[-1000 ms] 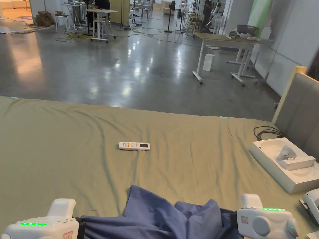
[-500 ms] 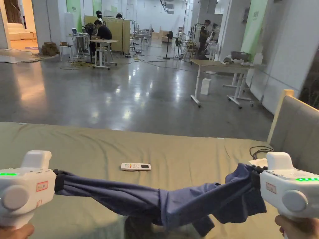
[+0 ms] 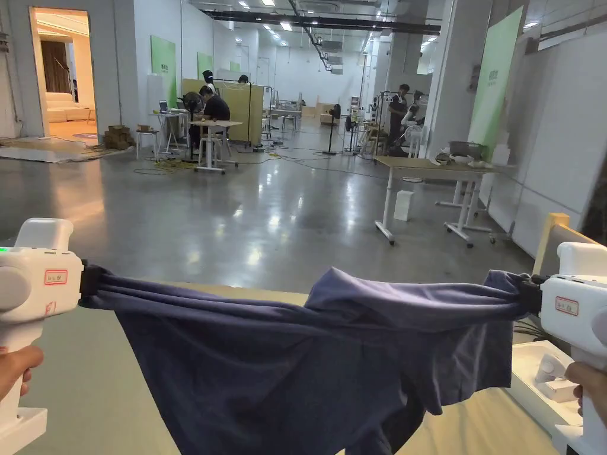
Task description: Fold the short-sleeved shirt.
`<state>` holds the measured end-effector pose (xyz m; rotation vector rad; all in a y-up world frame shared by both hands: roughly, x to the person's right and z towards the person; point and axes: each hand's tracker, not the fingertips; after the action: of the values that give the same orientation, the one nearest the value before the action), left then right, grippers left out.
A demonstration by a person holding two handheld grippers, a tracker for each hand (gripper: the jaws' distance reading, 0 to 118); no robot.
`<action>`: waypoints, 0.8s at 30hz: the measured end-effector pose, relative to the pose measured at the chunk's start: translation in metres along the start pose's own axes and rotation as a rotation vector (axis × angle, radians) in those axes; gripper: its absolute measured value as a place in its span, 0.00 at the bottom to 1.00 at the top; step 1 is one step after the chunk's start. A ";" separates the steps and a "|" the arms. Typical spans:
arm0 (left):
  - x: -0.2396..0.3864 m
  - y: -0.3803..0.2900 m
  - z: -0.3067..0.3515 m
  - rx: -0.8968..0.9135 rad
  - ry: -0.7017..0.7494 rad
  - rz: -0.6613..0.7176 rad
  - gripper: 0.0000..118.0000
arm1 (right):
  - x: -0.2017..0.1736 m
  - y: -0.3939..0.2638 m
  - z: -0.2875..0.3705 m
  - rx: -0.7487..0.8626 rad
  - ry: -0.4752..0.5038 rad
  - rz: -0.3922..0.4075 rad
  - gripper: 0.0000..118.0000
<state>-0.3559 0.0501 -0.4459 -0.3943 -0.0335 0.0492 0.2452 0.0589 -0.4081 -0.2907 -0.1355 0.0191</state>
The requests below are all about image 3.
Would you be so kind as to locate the green wall board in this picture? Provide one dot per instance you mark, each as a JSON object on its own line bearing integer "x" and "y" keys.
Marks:
{"x": 163, "y": 61}

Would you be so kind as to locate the black standing fan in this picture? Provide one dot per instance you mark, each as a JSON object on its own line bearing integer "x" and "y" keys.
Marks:
{"x": 192, "y": 102}
{"x": 334, "y": 112}

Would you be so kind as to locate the padded headboard with wooden frame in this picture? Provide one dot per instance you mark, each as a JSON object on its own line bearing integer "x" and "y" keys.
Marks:
{"x": 564, "y": 256}

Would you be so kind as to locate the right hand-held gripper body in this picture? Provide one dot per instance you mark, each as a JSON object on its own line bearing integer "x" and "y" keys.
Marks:
{"x": 576, "y": 298}

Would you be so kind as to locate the stack of brown cartons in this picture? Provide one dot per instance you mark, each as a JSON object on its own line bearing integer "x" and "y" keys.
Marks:
{"x": 118, "y": 136}

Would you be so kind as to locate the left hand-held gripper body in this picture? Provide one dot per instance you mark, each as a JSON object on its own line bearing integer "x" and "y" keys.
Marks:
{"x": 33, "y": 279}

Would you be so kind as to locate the person's left hand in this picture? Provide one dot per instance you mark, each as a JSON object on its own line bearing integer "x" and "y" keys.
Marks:
{"x": 16, "y": 369}

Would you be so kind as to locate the white packaging tray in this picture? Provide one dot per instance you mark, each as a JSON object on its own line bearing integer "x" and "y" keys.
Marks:
{"x": 526, "y": 379}

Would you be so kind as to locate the wooden desk with white legs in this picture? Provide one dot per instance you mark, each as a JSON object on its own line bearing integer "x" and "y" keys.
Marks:
{"x": 216, "y": 124}

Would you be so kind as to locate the bed with pale green sheet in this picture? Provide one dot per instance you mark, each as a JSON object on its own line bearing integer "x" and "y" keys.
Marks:
{"x": 71, "y": 379}

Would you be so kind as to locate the small white box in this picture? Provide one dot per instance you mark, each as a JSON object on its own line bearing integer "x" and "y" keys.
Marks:
{"x": 404, "y": 204}

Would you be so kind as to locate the dark blue shirt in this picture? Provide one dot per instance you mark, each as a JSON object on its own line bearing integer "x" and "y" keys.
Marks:
{"x": 265, "y": 360}

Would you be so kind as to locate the tall green banner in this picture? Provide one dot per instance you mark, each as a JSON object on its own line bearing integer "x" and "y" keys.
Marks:
{"x": 498, "y": 80}

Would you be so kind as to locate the white sofa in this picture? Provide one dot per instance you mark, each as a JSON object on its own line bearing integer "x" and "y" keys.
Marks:
{"x": 66, "y": 108}

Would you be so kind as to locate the person's right hand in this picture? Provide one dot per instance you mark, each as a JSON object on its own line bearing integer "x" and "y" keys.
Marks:
{"x": 593, "y": 381}

